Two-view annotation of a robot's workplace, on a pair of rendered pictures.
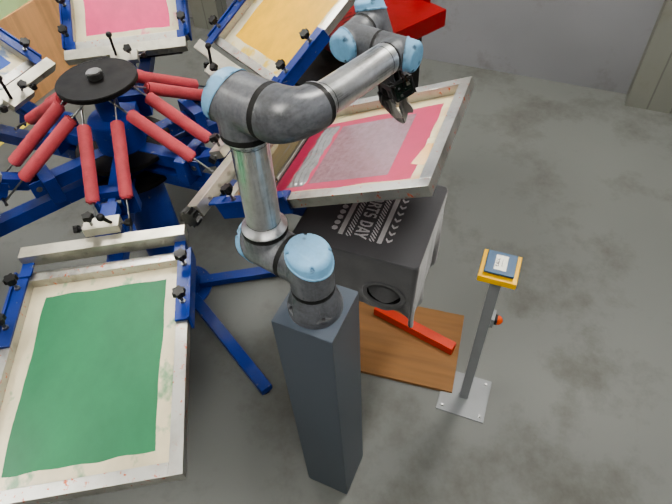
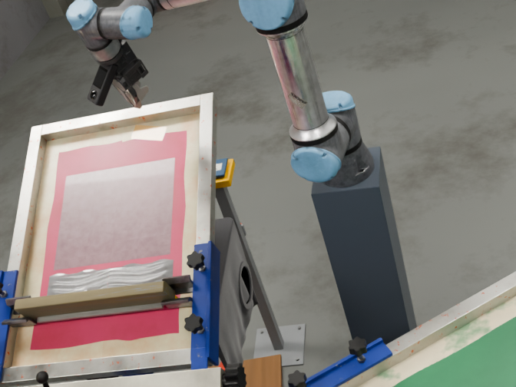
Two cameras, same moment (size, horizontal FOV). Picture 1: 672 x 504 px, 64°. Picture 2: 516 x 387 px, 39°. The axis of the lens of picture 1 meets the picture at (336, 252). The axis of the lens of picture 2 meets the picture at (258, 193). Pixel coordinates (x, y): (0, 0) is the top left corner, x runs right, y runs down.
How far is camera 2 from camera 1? 2.09 m
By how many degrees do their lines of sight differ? 68
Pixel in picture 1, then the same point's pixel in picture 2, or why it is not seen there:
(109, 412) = not seen: outside the picture
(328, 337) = (375, 150)
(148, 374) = (471, 356)
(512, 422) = (296, 305)
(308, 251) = (330, 97)
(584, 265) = not seen: hidden behind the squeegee
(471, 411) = (296, 335)
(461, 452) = (342, 331)
